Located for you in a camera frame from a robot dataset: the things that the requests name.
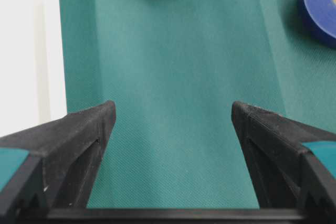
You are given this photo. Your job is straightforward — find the blue tape roll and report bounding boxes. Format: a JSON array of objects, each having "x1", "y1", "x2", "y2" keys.
[{"x1": 298, "y1": 0, "x2": 335, "y2": 48}]

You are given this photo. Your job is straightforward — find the white plastic tray case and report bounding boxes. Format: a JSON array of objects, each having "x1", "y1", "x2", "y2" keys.
[{"x1": 1, "y1": 0, "x2": 67, "y2": 136}]

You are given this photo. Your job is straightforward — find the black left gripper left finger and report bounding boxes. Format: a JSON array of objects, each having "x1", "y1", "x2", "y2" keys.
[{"x1": 1, "y1": 101, "x2": 116, "y2": 223}]

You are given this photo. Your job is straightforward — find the green table cloth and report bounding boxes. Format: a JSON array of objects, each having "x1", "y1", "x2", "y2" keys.
[{"x1": 60, "y1": 0, "x2": 335, "y2": 208}]

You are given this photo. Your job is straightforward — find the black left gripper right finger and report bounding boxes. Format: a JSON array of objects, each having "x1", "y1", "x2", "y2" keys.
[{"x1": 231, "y1": 101, "x2": 335, "y2": 223}]

